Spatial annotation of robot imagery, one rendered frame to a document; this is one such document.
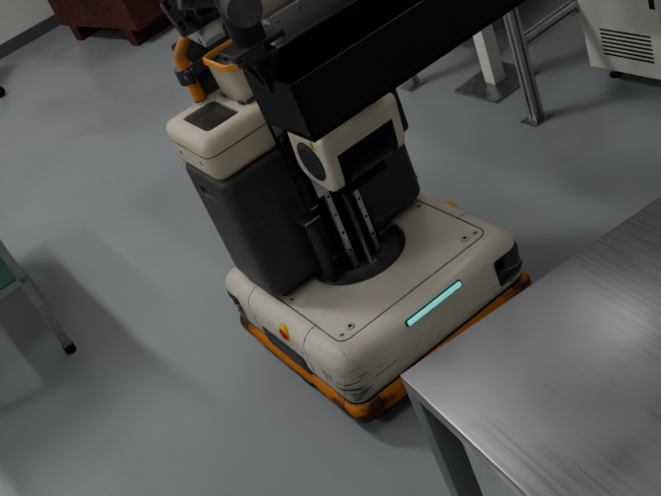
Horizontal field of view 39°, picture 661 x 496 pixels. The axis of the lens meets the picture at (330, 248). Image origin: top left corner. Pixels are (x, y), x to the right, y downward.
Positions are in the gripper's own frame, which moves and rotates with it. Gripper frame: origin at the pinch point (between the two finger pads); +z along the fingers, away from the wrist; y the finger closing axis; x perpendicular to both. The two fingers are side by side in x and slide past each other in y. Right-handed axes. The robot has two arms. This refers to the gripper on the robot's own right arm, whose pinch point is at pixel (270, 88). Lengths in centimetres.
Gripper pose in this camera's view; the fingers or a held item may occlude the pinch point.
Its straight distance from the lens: 162.2
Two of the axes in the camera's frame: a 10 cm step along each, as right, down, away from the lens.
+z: 3.4, 7.8, 5.4
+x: -5.4, -3.1, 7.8
